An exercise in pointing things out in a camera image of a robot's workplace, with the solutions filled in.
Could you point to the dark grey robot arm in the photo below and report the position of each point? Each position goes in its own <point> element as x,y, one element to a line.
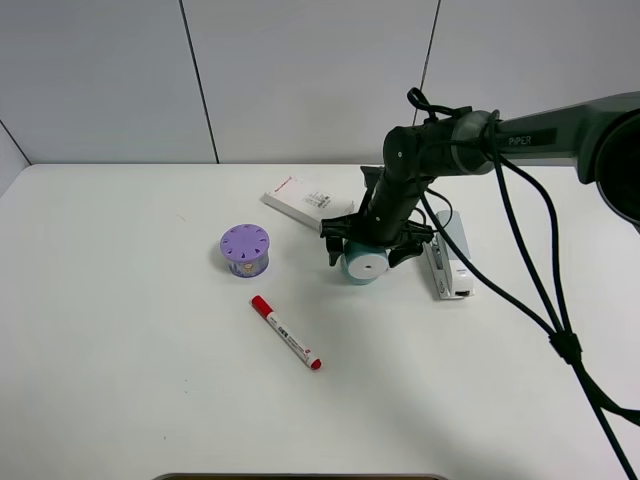
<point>600,136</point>

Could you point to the white flat cardboard box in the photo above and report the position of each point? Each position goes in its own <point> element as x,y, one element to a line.
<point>307,203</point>

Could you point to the white grey stapler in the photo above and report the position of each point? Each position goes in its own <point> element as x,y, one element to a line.
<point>453,280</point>

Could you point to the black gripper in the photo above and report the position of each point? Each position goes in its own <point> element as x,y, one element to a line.
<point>382,220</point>

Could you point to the teal pencil sharpener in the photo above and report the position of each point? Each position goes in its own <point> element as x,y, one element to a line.
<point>363,264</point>

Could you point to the purple round container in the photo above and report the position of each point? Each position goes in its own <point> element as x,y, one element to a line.
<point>245,248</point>

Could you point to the red whiteboard marker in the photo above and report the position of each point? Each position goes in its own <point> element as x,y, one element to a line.
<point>304,353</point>

